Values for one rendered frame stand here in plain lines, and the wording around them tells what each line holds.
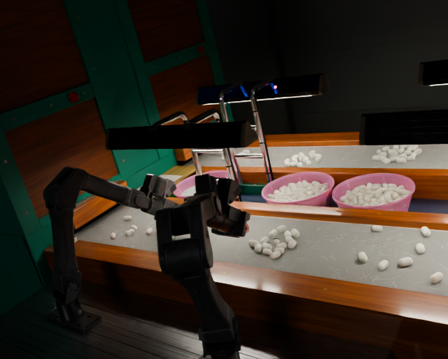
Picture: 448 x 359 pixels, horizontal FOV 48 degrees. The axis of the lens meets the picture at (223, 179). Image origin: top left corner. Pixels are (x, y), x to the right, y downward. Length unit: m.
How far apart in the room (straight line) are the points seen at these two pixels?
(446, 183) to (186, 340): 0.99
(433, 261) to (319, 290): 0.30
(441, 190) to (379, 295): 0.69
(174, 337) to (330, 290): 0.43
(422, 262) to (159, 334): 0.71
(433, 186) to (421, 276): 0.56
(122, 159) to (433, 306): 1.42
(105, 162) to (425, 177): 1.23
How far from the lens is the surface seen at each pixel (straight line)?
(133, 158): 2.22
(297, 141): 2.36
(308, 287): 1.27
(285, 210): 1.68
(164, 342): 1.38
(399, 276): 1.32
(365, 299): 1.21
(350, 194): 1.77
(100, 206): 2.01
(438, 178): 1.80
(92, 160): 2.08
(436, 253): 1.40
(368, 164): 2.02
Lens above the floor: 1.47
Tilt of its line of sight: 20 degrees down
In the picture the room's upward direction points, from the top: 14 degrees counter-clockwise
